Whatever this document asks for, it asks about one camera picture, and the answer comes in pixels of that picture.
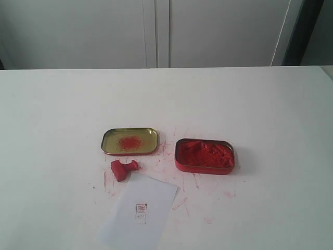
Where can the red rubber stamp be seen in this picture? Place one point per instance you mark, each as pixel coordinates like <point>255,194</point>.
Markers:
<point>121,170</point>

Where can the gold tin lid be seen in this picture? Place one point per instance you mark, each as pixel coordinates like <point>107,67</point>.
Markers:
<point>129,141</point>

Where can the white paper sheet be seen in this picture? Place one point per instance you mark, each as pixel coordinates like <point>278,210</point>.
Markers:
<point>139,215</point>

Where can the white cabinet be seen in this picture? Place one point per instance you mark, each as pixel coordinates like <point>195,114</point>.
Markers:
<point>145,34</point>

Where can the red ink tin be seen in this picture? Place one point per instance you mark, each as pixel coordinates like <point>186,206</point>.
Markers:
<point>204,156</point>

